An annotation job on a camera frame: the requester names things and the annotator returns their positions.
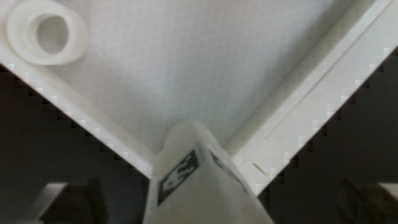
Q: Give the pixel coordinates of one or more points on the white desk tabletop panel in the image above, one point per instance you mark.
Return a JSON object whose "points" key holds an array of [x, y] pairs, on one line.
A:
{"points": [[140, 62]]}

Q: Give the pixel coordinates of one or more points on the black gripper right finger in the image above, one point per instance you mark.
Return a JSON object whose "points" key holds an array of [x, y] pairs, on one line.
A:
{"points": [[366, 203]]}

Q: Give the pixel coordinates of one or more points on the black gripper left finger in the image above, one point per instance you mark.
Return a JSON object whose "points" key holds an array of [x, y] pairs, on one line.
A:
{"points": [[69, 204]]}

